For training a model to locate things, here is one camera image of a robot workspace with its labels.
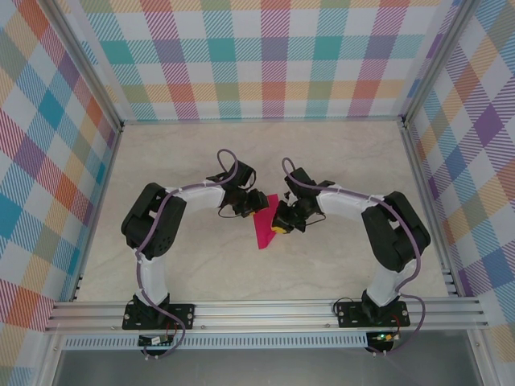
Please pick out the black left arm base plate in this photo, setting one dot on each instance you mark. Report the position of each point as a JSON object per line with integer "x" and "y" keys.
{"x": 183, "y": 315}

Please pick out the small black circuit board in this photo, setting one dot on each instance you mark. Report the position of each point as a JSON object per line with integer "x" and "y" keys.
{"x": 151, "y": 341}

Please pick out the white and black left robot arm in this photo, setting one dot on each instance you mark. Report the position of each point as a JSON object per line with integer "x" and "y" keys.
{"x": 137, "y": 225}

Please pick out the circuit board with green light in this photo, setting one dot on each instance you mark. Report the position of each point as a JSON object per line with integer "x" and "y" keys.
{"x": 384, "y": 337}

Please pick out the aluminium table edge rail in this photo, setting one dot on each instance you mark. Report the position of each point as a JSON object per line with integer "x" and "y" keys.
{"x": 429, "y": 201}
{"x": 100, "y": 189}

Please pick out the grey metal panel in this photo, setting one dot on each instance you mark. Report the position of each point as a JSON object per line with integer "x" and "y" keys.
{"x": 261, "y": 368}

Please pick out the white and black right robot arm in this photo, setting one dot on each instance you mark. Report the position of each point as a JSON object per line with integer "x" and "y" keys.
{"x": 386, "y": 241}

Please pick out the aluminium frame leg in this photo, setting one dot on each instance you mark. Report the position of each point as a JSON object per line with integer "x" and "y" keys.
{"x": 483, "y": 358}
{"x": 50, "y": 358}

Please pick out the magenta cloth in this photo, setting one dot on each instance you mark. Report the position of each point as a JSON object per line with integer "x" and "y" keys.
{"x": 263, "y": 231}

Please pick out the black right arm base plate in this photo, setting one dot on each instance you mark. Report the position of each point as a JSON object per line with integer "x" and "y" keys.
{"x": 350, "y": 313}

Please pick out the aluminium mounting rail beam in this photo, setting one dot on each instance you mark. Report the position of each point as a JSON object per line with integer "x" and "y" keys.
{"x": 261, "y": 315}

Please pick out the aluminium frame post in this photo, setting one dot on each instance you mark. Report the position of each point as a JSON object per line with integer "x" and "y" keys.
{"x": 438, "y": 64}
{"x": 86, "y": 68}

